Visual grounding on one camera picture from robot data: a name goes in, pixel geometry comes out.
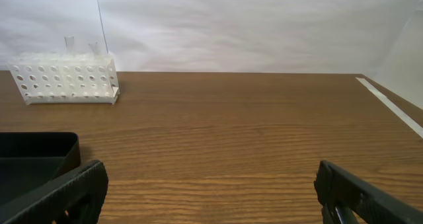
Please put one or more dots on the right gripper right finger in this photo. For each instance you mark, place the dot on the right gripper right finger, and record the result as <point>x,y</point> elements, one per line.
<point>357,197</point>

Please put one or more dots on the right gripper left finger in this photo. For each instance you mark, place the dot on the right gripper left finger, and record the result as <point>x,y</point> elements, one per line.
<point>72,191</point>

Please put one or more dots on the clear test tube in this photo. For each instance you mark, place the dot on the clear test tube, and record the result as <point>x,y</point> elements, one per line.
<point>94,49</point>
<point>69,45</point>

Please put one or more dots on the black tray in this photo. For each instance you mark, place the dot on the black tray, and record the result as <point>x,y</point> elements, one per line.
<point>36,144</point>

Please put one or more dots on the white test tube rack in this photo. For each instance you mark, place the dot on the white test tube rack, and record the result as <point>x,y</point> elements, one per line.
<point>66,85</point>

